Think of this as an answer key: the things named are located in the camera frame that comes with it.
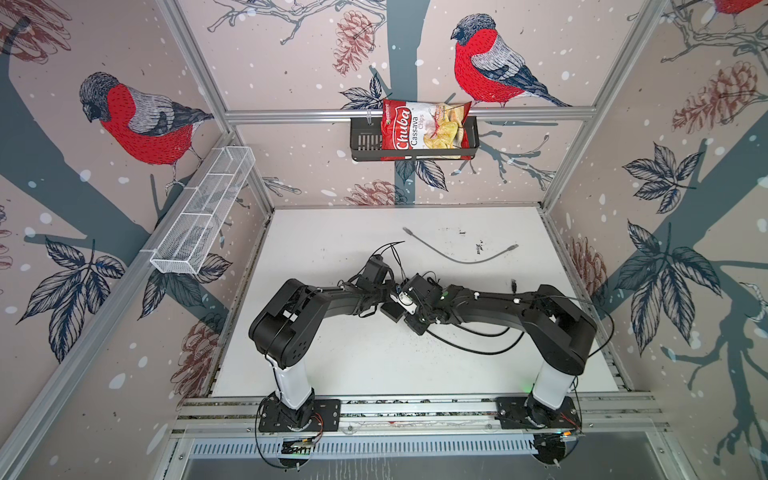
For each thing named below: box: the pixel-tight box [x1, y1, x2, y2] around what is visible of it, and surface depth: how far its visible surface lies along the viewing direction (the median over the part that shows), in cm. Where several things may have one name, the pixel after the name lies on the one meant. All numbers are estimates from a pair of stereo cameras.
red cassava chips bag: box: [381, 99, 473, 161], surface depth 90 cm
